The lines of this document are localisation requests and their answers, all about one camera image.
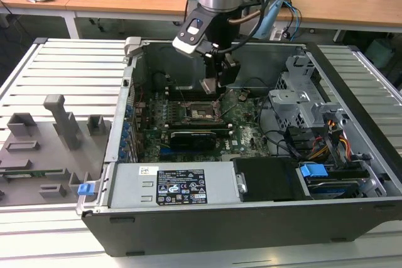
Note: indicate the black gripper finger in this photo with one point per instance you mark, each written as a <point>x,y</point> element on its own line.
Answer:
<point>212,67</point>

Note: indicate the grey parts rack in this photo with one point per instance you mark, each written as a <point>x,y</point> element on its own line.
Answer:
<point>47,155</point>

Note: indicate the round coin battery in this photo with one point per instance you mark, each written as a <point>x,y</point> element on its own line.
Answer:
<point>244,95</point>

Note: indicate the black plastic shroud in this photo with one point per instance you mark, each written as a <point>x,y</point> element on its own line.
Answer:
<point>270,180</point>

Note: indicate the grey power supply unit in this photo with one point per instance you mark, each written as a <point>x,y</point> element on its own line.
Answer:
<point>125,186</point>

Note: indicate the blue disk carrier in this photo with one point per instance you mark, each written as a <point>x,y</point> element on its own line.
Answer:
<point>313,174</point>

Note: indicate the black RAM slot bank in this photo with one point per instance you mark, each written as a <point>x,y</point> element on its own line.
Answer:
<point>220,130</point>
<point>188,93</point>

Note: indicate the blue case latch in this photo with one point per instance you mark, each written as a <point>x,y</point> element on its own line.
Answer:
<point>85,189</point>

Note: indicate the silver metal drive cage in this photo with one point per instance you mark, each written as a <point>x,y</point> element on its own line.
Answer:
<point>292,101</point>

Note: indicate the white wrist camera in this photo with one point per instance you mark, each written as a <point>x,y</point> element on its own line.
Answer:
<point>188,37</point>

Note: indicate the black graphics card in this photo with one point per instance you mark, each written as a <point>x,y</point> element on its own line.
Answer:
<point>193,140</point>

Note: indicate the black open PC case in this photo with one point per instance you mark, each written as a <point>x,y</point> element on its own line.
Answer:
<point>220,230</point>

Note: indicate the silver CPU plate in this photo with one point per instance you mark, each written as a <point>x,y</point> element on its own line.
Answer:
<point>208,86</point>

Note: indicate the CPU socket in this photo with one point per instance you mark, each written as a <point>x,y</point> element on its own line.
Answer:
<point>201,112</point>

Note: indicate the green motherboard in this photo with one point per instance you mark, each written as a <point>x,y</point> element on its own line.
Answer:
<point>248,136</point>

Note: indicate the green waste bin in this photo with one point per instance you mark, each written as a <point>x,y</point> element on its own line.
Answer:
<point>380,53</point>

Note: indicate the green RAM stick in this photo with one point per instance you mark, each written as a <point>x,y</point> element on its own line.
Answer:
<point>34,173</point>

